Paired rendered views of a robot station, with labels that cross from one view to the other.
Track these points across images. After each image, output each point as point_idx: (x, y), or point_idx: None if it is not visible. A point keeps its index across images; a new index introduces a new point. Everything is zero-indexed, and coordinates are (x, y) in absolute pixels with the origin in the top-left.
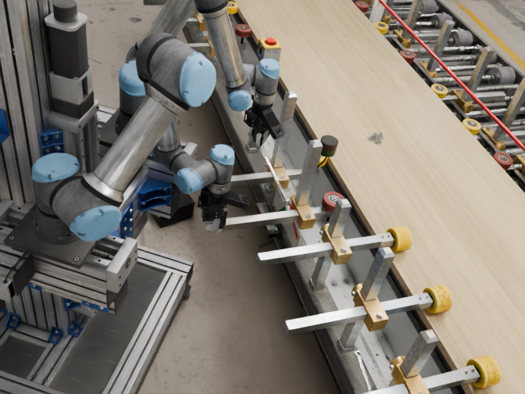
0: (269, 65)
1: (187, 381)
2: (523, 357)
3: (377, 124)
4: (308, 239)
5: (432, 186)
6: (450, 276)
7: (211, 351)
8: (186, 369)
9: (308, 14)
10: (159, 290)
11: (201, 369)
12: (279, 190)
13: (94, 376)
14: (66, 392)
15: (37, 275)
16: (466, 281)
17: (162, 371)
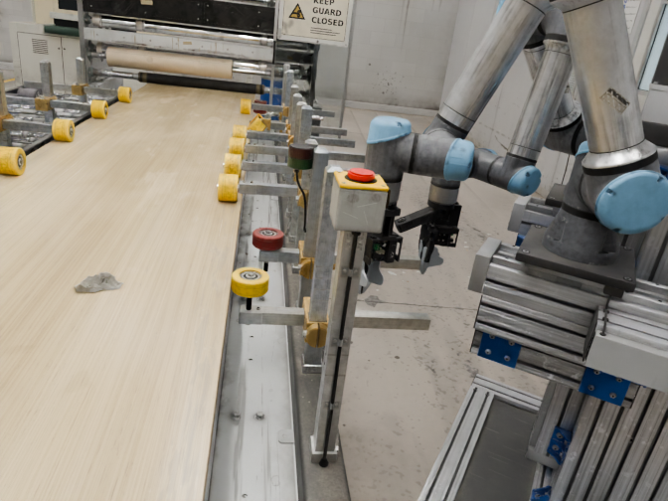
0: (393, 117)
1: (394, 467)
2: (186, 156)
3: (53, 306)
4: (266, 341)
5: (95, 225)
6: (190, 182)
7: (361, 495)
8: (395, 480)
9: None
10: (451, 495)
11: (375, 477)
12: (296, 365)
13: (504, 420)
14: (527, 413)
15: None
16: (178, 178)
17: (423, 483)
